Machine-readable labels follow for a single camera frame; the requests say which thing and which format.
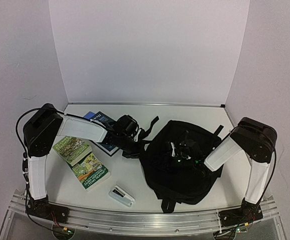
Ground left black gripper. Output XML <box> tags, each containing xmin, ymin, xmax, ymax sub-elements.
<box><xmin>117</xmin><ymin>133</ymin><xmax>147</xmax><ymax>159</ymax></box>

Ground black student backpack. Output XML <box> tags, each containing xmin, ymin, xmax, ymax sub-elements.
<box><xmin>139</xmin><ymin>120</ymin><xmax>223</xmax><ymax>214</ymax></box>

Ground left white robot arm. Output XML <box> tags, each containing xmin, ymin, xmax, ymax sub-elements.
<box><xmin>18</xmin><ymin>103</ymin><xmax>147</xmax><ymax>219</ymax></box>

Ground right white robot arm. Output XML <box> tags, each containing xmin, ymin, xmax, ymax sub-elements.
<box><xmin>166</xmin><ymin>117</ymin><xmax>277</xmax><ymax>226</ymax></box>

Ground dark blue hardcover book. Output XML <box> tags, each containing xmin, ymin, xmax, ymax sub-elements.
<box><xmin>90</xmin><ymin>111</ymin><xmax>119</xmax><ymax>157</ymax></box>

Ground blue notebook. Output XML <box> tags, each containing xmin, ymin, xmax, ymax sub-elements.
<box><xmin>84</xmin><ymin>111</ymin><xmax>96</xmax><ymax>120</ymax></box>

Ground lower green paperback book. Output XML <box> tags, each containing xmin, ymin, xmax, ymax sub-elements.
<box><xmin>70</xmin><ymin>152</ymin><xmax>111</xmax><ymax>191</ymax></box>

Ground green paperback book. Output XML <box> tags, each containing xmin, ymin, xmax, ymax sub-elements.
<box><xmin>53</xmin><ymin>136</ymin><xmax>93</xmax><ymax>167</ymax></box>
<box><xmin>70</xmin><ymin>152</ymin><xmax>111</xmax><ymax>191</ymax></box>

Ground white stapler box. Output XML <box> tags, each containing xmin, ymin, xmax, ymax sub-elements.
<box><xmin>109</xmin><ymin>185</ymin><xmax>135</xmax><ymax>208</ymax></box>

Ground upper green paperback book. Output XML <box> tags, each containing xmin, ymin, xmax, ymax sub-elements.
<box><xmin>53</xmin><ymin>136</ymin><xmax>93</xmax><ymax>167</ymax></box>

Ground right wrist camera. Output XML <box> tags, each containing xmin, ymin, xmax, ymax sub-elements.
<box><xmin>179</xmin><ymin>130</ymin><xmax>198</xmax><ymax>150</ymax></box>

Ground aluminium mounting rail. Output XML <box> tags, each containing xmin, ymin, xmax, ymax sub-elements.
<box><xmin>0</xmin><ymin>191</ymin><xmax>279</xmax><ymax>239</ymax></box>

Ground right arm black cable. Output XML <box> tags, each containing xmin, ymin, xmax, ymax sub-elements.
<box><xmin>257</xmin><ymin>144</ymin><xmax>278</xmax><ymax>208</ymax></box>

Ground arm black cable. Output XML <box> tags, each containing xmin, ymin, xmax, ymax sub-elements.
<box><xmin>257</xmin><ymin>144</ymin><xmax>278</xmax><ymax>208</ymax></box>
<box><xmin>15</xmin><ymin>107</ymin><xmax>45</xmax><ymax>161</ymax></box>

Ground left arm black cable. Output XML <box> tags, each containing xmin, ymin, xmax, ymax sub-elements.
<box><xmin>15</xmin><ymin>107</ymin><xmax>45</xmax><ymax>161</ymax></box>

